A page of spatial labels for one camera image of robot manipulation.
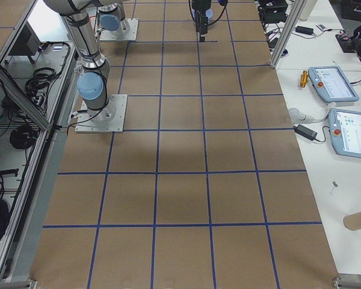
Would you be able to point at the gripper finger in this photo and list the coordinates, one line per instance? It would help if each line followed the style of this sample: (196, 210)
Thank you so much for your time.
(201, 21)

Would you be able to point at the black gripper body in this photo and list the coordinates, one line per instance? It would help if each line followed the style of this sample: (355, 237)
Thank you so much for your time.
(200, 8)

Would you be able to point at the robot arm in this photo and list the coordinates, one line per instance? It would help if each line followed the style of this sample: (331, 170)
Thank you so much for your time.
(92, 83)
(112, 18)

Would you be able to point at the yellow tool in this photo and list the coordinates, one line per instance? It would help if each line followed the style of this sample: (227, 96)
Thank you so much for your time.
(303, 79)

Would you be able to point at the white light bulb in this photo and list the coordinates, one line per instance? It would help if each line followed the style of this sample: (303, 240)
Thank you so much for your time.
(298, 117)

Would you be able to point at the far teach pendant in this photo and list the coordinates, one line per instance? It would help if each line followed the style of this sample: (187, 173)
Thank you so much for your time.
(331, 84)

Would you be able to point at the teach pendant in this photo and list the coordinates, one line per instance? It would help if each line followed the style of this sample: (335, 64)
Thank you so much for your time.
(345, 132)
(331, 84)

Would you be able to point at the black power adapter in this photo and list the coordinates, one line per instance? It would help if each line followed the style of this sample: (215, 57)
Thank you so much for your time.
(305, 132)

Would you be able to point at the near teach pendant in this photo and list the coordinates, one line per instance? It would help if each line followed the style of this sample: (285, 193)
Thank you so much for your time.
(345, 132)

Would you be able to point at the cardboard tube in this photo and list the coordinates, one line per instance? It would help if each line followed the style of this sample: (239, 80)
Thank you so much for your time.
(353, 221)

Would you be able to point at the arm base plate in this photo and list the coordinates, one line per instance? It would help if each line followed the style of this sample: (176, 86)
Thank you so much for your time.
(106, 36)
(110, 119)

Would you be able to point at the aluminium frame post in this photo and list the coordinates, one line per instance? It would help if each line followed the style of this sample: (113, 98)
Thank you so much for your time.
(296, 10)

